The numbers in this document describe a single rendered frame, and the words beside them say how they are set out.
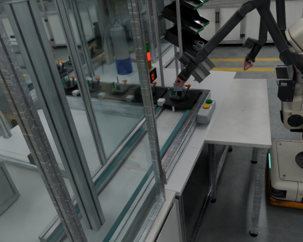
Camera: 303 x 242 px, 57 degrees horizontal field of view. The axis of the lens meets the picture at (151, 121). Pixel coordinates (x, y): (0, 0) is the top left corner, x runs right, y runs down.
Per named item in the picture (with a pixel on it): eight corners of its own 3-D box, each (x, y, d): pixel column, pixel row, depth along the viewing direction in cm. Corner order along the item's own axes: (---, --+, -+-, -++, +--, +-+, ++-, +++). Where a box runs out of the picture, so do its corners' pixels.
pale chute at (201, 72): (207, 76, 218) (210, 73, 214) (199, 83, 209) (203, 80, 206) (183, 49, 218) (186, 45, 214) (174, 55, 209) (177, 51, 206)
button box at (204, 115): (215, 107, 193) (215, 100, 190) (207, 124, 178) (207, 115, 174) (205, 106, 196) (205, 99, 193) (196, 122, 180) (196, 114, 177)
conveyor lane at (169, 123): (201, 103, 208) (200, 91, 203) (156, 181, 145) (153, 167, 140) (165, 100, 220) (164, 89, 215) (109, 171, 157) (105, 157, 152)
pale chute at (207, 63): (211, 69, 229) (215, 66, 226) (204, 75, 220) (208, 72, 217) (188, 43, 229) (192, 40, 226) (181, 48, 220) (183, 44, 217)
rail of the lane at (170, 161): (210, 102, 209) (210, 88, 204) (167, 184, 143) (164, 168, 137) (203, 101, 212) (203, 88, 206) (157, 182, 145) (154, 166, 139)
